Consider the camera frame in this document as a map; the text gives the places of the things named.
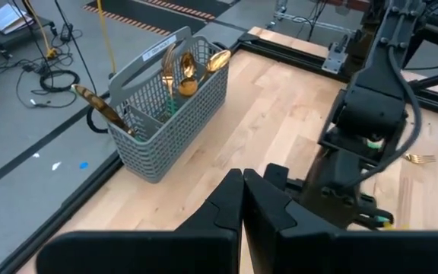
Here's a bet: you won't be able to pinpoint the black cable ring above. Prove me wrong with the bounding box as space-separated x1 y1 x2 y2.
85 105 110 135

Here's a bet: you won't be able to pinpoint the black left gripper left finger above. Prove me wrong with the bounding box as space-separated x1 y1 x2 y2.
36 168 245 274

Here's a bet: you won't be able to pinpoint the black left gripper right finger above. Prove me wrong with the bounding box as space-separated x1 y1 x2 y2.
243 168 438 274

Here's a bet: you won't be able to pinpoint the white papers stack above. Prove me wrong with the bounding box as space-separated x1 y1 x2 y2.
0 2 36 35

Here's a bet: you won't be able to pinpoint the gold knife green handle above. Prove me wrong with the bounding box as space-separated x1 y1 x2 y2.
373 215 410 231
70 84 144 142

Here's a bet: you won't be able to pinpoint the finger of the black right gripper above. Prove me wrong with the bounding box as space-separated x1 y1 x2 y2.
355 204 395 230

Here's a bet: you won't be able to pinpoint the grey plastic cutlery basket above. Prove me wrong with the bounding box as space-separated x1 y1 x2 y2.
106 25 230 184

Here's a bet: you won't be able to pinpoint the yellow power cable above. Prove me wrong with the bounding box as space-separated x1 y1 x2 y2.
95 0 118 76

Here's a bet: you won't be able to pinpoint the black mat orange stripes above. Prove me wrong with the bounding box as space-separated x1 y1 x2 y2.
81 0 240 37

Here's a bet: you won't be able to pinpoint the black coiled cable bundle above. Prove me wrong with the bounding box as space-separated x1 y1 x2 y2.
38 68 81 94

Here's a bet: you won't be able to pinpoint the gold fork green handle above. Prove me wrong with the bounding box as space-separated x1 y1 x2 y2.
404 152 437 165
160 43 179 117

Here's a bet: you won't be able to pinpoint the black aluminium table frame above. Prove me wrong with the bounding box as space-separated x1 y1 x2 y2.
0 32 438 274

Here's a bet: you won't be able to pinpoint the silver metal mounting bracket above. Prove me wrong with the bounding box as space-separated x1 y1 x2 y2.
320 35 348 75

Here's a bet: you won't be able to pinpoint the grey right arm cable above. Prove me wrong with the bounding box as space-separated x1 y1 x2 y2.
346 45 424 190

